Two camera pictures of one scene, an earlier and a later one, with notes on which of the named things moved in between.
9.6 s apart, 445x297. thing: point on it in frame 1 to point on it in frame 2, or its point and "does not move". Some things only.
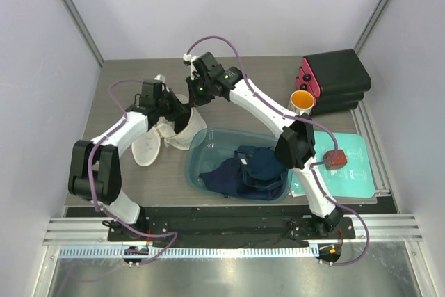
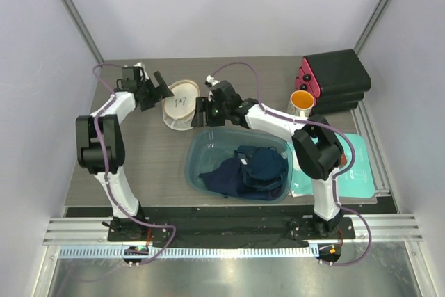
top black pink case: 338,71 does not move
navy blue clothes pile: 254,172 does not move
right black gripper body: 199,90 to 216,113
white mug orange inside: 301,102 does not move
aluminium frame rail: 404,230 does not move
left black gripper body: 163,105 to 147,85
